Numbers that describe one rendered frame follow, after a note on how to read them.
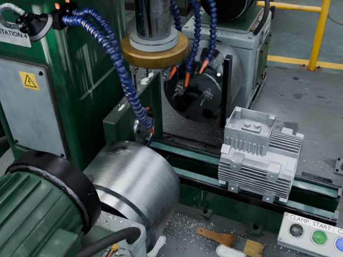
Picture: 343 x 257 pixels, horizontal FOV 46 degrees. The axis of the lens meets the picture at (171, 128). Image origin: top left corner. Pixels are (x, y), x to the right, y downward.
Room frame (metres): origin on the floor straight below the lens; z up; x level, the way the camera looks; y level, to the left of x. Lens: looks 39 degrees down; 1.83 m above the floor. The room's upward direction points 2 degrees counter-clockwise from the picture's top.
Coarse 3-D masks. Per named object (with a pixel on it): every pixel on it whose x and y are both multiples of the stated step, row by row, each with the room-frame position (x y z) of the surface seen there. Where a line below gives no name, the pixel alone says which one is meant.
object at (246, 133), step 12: (240, 108) 0.93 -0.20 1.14; (228, 120) 0.88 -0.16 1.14; (240, 120) 0.91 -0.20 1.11; (252, 120) 0.91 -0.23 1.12; (264, 120) 0.90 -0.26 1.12; (276, 120) 0.88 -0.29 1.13; (228, 132) 0.85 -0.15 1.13; (240, 132) 0.83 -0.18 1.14; (252, 132) 0.86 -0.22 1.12; (264, 132) 0.82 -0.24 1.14; (228, 144) 0.85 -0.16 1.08; (240, 144) 0.83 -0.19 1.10; (252, 144) 0.82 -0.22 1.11; (264, 144) 0.81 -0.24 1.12
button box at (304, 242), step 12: (288, 216) 0.60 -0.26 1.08; (300, 216) 0.60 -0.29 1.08; (288, 228) 0.57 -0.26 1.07; (312, 228) 0.57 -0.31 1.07; (324, 228) 0.56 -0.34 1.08; (336, 228) 0.56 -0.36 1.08; (288, 240) 0.55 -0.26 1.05; (300, 240) 0.55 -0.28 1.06; (312, 240) 0.54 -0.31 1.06; (336, 240) 0.54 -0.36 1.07; (312, 252) 0.52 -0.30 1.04; (324, 252) 0.52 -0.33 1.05; (336, 252) 0.51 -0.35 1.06
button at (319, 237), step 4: (316, 232) 0.55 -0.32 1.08; (320, 232) 0.55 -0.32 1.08; (312, 236) 0.55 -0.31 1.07; (316, 236) 0.55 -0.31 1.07; (320, 236) 0.54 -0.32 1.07; (324, 236) 0.54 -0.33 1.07; (316, 240) 0.54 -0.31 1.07; (320, 240) 0.54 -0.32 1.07; (324, 240) 0.54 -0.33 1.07; (320, 244) 0.53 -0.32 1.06
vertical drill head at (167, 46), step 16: (144, 0) 0.95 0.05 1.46; (160, 0) 0.95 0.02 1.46; (144, 16) 0.95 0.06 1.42; (160, 16) 0.95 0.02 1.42; (144, 32) 0.95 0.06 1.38; (160, 32) 0.95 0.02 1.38; (176, 32) 0.99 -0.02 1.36; (128, 48) 0.95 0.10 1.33; (144, 48) 0.93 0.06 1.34; (160, 48) 0.93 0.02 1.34; (176, 48) 0.94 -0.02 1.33; (144, 64) 0.90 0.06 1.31; (160, 64) 0.90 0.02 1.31; (176, 64) 0.99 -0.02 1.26
